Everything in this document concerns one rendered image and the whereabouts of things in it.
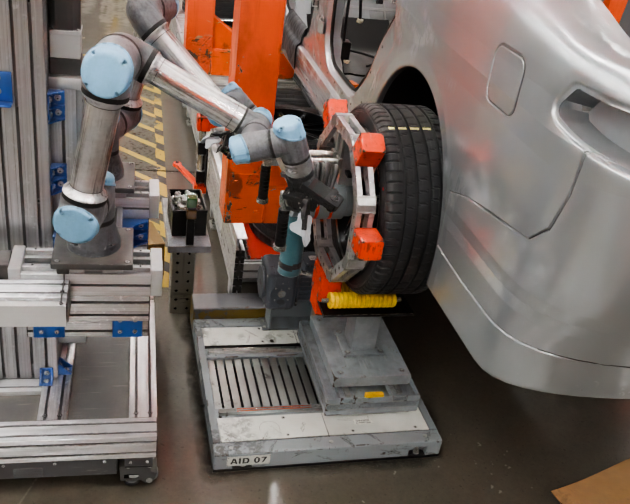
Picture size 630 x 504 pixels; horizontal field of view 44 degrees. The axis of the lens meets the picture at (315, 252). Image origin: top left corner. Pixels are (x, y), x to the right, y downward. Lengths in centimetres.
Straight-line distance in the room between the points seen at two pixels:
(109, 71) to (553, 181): 105
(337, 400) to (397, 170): 91
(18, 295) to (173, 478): 86
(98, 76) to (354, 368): 151
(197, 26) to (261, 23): 200
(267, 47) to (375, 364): 123
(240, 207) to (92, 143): 120
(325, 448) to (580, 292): 124
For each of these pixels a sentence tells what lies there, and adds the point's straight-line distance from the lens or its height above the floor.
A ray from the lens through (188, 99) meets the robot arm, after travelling 206.
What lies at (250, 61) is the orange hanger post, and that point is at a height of 118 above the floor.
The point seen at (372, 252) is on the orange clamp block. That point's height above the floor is 85.
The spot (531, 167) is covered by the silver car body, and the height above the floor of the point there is 133.
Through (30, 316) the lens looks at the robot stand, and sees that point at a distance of 227.
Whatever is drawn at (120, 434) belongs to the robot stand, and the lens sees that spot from 257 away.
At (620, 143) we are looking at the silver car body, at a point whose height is 143.
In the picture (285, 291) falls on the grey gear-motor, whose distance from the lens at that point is 310.
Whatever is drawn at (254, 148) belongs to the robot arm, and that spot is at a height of 125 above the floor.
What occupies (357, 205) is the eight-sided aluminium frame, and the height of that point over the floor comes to 96.
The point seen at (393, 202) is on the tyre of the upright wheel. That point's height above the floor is 99.
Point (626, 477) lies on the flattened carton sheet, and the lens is 321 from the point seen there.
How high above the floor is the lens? 198
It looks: 29 degrees down
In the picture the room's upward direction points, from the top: 8 degrees clockwise
